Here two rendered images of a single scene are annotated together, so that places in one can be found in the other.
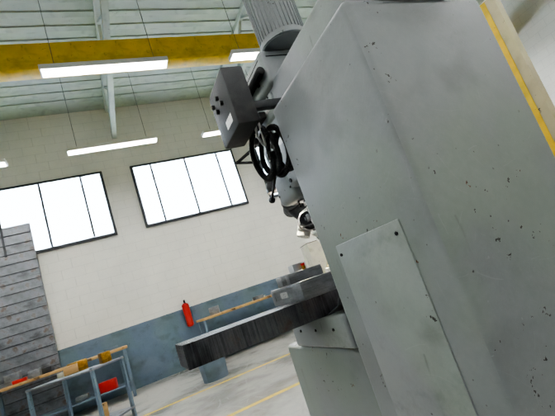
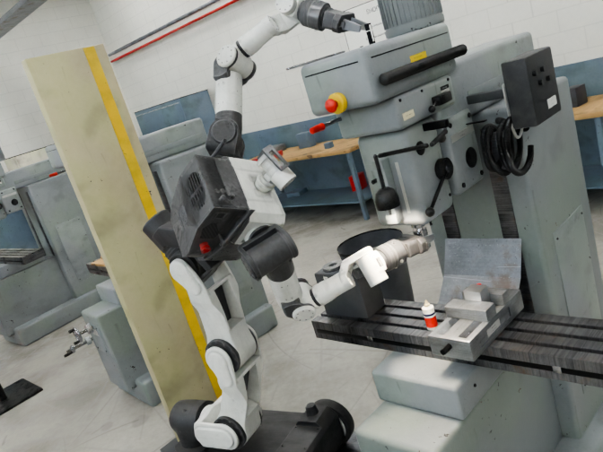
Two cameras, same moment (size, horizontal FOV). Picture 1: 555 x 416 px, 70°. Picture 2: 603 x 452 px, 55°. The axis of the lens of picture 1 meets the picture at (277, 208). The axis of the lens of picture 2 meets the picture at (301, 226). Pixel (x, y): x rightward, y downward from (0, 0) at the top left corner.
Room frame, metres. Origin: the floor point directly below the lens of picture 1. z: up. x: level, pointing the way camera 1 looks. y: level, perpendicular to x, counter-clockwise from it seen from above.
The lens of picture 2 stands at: (2.59, 1.50, 1.88)
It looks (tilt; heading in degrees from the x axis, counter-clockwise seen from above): 15 degrees down; 253
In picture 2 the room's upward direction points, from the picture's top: 17 degrees counter-clockwise
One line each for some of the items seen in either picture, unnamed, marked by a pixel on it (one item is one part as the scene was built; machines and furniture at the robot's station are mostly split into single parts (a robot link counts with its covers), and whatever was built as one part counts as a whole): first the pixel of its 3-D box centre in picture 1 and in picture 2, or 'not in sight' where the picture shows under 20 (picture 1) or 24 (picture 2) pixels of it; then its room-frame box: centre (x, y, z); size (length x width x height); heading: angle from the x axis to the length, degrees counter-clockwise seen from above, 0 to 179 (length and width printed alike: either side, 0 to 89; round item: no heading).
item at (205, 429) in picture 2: not in sight; (229, 421); (2.48, -0.57, 0.68); 0.21 x 0.20 x 0.13; 129
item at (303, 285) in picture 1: (300, 285); (476, 316); (1.65, 0.01, 0.97); 0.35 x 0.15 x 0.11; 23
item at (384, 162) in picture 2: not in sight; (388, 191); (1.79, -0.10, 1.45); 0.04 x 0.04 x 0.21; 24
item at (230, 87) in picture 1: (231, 109); (533, 87); (1.28, 0.04, 1.62); 0.20 x 0.09 x 0.21; 24
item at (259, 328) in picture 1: (330, 300); (461, 333); (1.66, -0.08, 0.88); 1.24 x 0.23 x 0.08; 114
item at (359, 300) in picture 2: not in sight; (348, 287); (1.85, -0.52, 1.02); 0.22 x 0.12 x 0.20; 116
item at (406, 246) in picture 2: (310, 219); (402, 249); (1.78, -0.13, 1.23); 0.13 x 0.12 x 0.10; 100
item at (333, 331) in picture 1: (351, 318); (451, 355); (1.69, -0.14, 0.78); 0.50 x 0.35 x 0.12; 24
